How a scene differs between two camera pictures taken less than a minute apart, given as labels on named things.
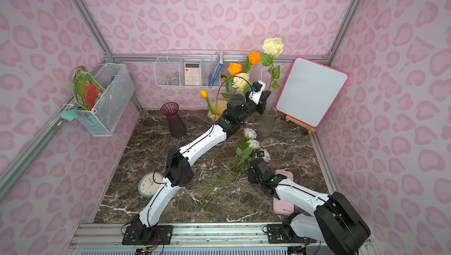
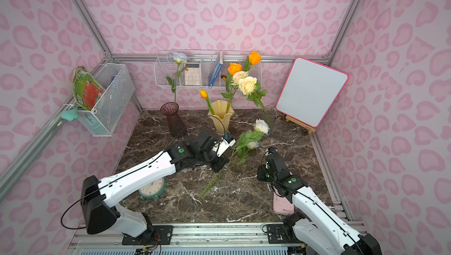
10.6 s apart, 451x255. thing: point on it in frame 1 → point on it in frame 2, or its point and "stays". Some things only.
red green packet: x=87 y=91 stays
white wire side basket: x=103 y=120 stays
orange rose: x=253 y=58 stays
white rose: x=249 y=133 → x=179 y=58
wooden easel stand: x=301 y=124 stays
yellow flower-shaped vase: x=218 y=106 stays
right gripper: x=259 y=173 → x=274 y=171
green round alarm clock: x=149 y=184 stays
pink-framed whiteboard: x=309 y=90 stays
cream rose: x=239 y=83 stays
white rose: x=252 y=144 → x=261 y=127
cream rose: x=273 y=46 → x=249 y=86
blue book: x=215 y=69 stays
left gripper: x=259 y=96 → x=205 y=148
